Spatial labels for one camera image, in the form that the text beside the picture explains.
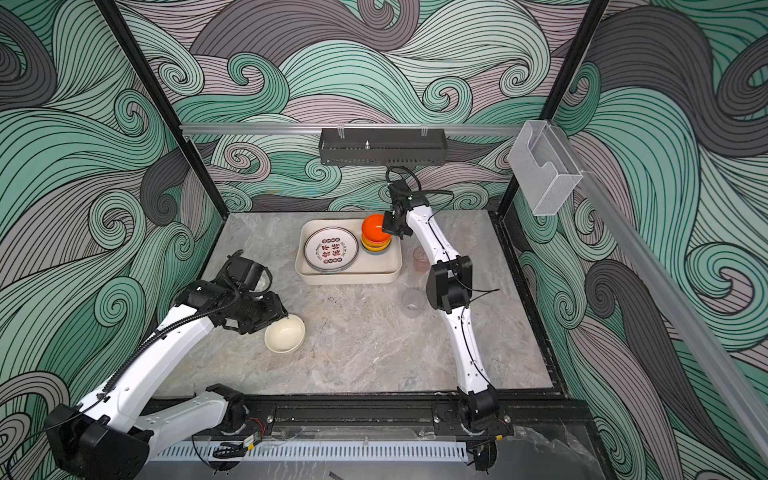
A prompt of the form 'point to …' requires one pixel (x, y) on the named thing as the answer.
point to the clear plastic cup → (413, 302)
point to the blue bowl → (376, 253)
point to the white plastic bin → (367, 269)
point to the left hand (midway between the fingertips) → (283, 313)
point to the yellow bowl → (375, 245)
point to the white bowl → (285, 335)
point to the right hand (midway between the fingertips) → (390, 228)
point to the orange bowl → (372, 228)
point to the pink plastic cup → (421, 260)
